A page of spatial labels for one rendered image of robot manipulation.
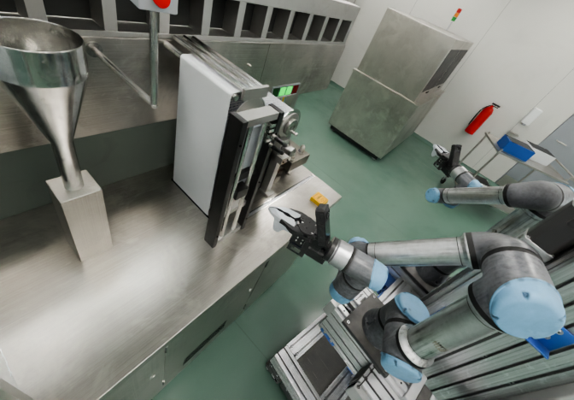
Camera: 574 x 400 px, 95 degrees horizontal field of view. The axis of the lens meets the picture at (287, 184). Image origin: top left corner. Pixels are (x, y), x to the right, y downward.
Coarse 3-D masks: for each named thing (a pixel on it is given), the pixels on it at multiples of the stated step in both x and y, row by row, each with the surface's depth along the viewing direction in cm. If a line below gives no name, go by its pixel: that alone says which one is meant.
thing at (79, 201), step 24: (24, 96) 45; (48, 96) 46; (72, 96) 49; (48, 120) 50; (72, 120) 53; (72, 144) 59; (72, 168) 62; (72, 192) 65; (96, 192) 68; (72, 216) 67; (96, 216) 73; (72, 240) 74; (96, 240) 78
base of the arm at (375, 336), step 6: (366, 312) 105; (372, 312) 102; (378, 312) 99; (366, 318) 103; (372, 318) 100; (378, 318) 97; (366, 324) 102; (372, 324) 99; (378, 324) 97; (366, 330) 100; (372, 330) 98; (378, 330) 96; (366, 336) 100; (372, 336) 98; (378, 336) 96; (372, 342) 98; (378, 342) 96; (378, 348) 98
